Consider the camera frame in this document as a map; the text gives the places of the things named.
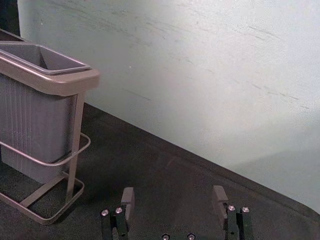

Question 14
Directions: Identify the black table cloth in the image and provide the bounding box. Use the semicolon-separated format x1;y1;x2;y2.
0;101;320;240

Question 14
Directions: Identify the black rack with steel bars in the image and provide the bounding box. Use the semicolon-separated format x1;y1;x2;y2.
0;27;101;226

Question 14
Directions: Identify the grey plastic bin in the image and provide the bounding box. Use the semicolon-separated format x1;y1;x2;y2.
0;41;91;186

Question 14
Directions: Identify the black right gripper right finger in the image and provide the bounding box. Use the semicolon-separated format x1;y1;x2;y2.
212;185;254;240

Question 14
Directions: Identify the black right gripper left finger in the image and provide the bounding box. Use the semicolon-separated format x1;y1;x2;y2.
100;186;136;240

